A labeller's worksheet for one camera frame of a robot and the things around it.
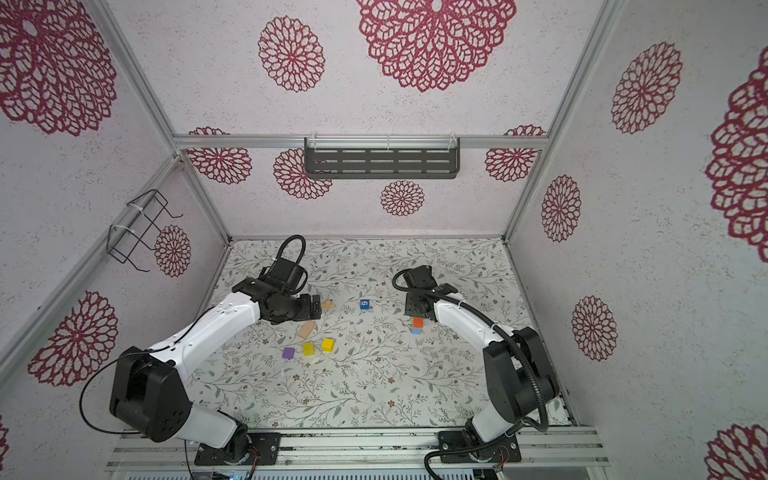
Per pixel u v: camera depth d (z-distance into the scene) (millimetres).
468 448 624
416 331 947
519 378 444
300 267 696
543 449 759
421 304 641
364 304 1001
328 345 901
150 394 417
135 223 767
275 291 613
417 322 928
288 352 903
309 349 894
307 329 949
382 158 949
